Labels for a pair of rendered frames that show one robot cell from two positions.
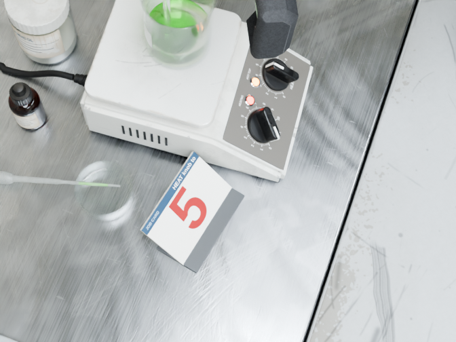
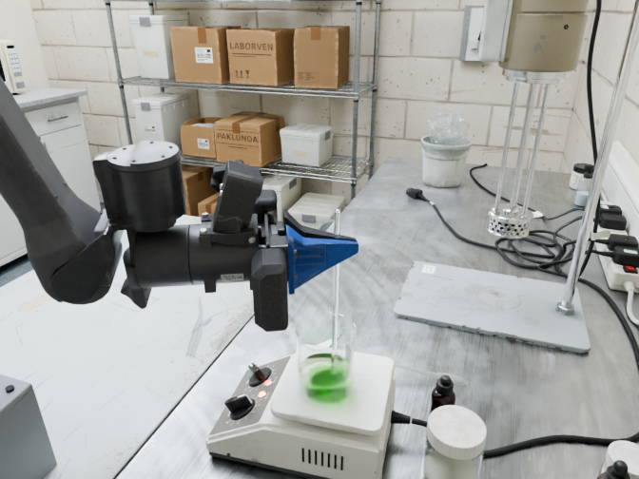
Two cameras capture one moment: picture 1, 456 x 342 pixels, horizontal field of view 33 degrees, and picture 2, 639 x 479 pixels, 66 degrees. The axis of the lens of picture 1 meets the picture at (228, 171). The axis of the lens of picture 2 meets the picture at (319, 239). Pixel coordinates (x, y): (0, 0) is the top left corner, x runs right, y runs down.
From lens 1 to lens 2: 0.80 m
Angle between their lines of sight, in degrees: 84
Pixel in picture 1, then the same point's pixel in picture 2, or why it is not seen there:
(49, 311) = (392, 329)
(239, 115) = (277, 373)
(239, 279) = (282, 342)
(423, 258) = (162, 352)
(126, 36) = (368, 391)
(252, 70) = (262, 399)
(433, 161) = (125, 400)
